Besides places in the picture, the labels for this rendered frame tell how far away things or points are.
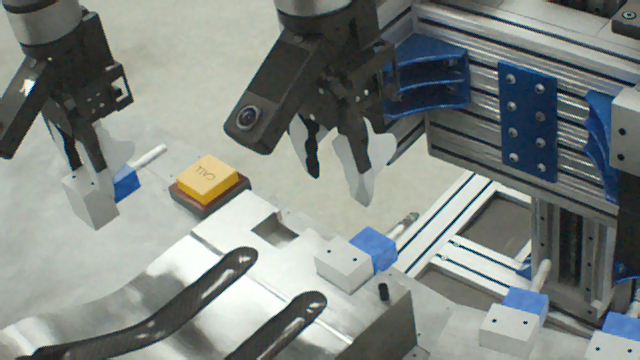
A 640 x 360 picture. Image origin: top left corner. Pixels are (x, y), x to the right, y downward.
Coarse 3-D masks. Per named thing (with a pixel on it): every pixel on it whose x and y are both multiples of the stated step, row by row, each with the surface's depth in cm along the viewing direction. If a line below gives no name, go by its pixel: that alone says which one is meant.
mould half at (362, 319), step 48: (192, 240) 110; (240, 240) 108; (144, 288) 105; (240, 288) 103; (288, 288) 101; (336, 288) 100; (0, 336) 96; (48, 336) 96; (96, 336) 98; (192, 336) 99; (240, 336) 98; (336, 336) 96; (384, 336) 99
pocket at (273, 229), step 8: (272, 216) 111; (280, 216) 111; (264, 224) 110; (272, 224) 111; (280, 224) 112; (288, 224) 111; (256, 232) 110; (264, 232) 111; (272, 232) 112; (280, 232) 112; (288, 232) 111; (296, 232) 110; (272, 240) 111; (280, 240) 111; (288, 240) 111; (280, 248) 110
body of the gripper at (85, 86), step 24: (96, 24) 100; (24, 48) 96; (48, 48) 96; (72, 48) 100; (96, 48) 101; (72, 72) 101; (96, 72) 102; (120, 72) 103; (72, 96) 100; (96, 96) 103; (96, 120) 104
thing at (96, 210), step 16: (160, 144) 116; (144, 160) 114; (80, 176) 110; (128, 176) 111; (80, 192) 108; (96, 192) 108; (128, 192) 112; (80, 208) 110; (96, 208) 109; (112, 208) 111; (96, 224) 110
